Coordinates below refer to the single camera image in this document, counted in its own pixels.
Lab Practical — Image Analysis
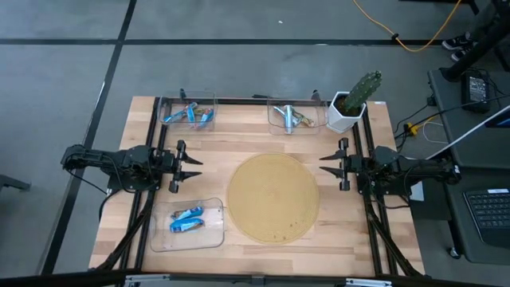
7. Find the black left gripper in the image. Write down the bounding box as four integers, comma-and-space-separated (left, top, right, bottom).
153, 139, 204, 195

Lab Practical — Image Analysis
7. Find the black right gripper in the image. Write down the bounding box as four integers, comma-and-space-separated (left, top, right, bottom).
319, 137, 378, 192

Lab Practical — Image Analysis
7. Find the blue granola bar purple end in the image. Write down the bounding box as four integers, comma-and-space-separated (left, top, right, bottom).
170, 206, 205, 221

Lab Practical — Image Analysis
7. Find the clear plastic bin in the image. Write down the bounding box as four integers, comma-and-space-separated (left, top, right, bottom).
149, 197, 226, 254
266, 94, 330, 136
157, 91, 218, 132

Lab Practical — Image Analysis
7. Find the white plant pot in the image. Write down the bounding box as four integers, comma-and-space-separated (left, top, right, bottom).
326, 91, 367, 135

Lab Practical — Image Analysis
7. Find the round woven yellow placemat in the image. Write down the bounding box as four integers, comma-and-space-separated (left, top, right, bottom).
226, 153, 321, 246

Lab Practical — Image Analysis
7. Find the green cactus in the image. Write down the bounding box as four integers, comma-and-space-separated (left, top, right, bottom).
342, 70, 383, 115

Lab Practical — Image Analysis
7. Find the dark grey side desk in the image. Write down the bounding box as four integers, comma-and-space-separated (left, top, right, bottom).
428, 67, 510, 266

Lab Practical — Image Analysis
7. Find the black power adapter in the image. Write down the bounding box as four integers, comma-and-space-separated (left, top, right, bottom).
461, 68, 492, 115

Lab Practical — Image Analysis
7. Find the black laptop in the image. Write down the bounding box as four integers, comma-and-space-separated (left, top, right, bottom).
424, 105, 510, 249

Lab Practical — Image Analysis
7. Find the person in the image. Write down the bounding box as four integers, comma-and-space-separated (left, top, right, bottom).
441, 31, 479, 63

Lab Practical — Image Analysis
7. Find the black stand leg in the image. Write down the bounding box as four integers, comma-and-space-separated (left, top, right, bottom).
440, 0, 510, 83

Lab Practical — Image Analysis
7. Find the black chair base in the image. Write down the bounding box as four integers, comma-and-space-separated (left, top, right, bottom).
0, 173, 32, 192

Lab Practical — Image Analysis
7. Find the black aluminium table frame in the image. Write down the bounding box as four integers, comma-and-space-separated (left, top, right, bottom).
89, 88, 427, 287

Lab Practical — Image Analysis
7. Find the yellow cable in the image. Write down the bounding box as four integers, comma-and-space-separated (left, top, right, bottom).
351, 0, 463, 53

